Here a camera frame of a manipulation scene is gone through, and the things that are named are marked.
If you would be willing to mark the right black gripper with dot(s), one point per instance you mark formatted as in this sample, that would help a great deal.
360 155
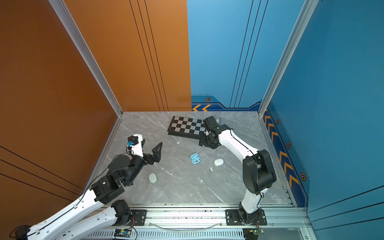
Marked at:
201 141

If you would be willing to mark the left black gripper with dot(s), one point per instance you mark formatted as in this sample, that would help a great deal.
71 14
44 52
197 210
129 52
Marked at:
156 157

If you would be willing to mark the white earbud charging case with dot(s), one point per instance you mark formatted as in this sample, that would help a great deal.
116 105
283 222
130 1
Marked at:
218 162

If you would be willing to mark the blue earbud charging case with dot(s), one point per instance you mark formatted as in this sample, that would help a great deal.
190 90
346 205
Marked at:
195 158

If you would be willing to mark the green earbud charging case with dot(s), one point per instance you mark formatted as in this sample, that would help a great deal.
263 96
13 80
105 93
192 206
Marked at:
153 178

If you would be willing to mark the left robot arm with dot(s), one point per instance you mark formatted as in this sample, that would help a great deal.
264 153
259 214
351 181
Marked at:
98 206

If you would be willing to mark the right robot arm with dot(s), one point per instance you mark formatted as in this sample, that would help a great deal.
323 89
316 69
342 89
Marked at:
258 170

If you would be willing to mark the black and silver chessboard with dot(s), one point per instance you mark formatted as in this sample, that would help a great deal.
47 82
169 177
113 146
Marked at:
186 127

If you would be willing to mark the left green circuit board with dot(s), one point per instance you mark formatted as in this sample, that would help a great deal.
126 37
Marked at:
123 233

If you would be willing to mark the green circuit board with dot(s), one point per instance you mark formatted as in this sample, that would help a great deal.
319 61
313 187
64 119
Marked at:
123 233
257 231

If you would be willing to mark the right green circuit board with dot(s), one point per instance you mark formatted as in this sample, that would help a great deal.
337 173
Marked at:
257 231

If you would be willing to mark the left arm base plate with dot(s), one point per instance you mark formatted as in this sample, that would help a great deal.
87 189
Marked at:
137 217

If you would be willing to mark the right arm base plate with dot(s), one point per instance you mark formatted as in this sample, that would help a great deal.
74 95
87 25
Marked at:
241 218

